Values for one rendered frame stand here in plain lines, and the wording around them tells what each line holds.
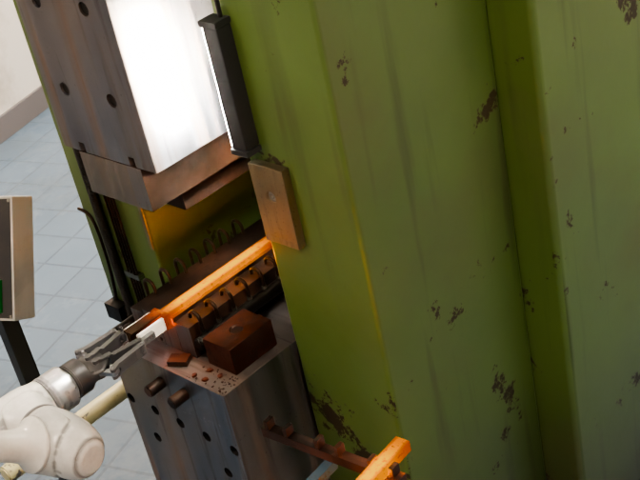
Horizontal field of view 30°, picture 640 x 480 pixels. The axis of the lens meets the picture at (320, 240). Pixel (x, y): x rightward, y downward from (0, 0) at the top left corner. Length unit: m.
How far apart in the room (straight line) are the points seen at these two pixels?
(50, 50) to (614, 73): 1.13
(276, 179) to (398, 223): 0.24
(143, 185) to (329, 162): 0.41
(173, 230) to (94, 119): 0.48
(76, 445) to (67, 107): 0.67
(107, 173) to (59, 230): 2.85
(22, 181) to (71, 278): 1.06
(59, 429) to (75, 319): 2.39
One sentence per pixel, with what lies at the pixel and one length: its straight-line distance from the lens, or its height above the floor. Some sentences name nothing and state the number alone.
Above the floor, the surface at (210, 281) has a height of 1.01.
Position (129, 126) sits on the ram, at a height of 1.46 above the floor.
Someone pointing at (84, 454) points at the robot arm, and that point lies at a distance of 2.18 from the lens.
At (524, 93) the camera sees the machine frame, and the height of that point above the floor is 1.33.
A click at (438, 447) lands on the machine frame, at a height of 0.67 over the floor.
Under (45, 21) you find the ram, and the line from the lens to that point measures 2.32.
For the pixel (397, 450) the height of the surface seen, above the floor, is 0.95.
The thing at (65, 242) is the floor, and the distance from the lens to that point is 5.12.
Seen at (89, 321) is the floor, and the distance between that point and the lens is 4.53.
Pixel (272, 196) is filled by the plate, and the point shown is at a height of 1.29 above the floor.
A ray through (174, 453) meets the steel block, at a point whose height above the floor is 0.65.
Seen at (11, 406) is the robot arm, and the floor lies 1.05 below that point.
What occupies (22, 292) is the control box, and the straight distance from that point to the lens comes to 2.78.
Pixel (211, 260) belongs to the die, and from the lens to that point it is 2.70.
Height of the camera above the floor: 2.32
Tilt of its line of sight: 30 degrees down
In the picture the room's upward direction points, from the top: 13 degrees counter-clockwise
